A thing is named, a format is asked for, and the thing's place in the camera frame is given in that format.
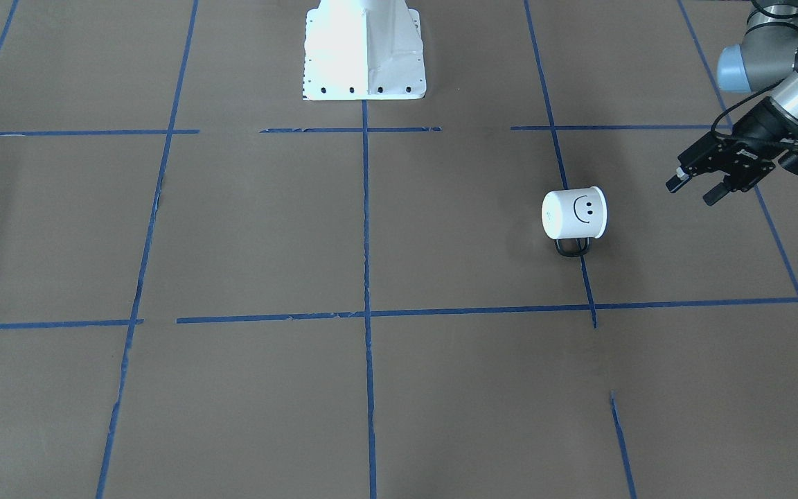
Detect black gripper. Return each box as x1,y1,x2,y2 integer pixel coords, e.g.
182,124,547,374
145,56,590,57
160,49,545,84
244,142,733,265
666,100,798,207

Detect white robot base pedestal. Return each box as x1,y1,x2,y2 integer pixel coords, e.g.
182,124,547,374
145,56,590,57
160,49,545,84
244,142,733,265
302,1,427,101

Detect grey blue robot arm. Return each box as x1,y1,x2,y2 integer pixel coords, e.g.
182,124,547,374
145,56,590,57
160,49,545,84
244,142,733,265
666,1,798,206

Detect white smiley mug black handle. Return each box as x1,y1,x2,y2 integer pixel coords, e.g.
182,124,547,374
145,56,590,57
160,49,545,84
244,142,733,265
540,186,609,258

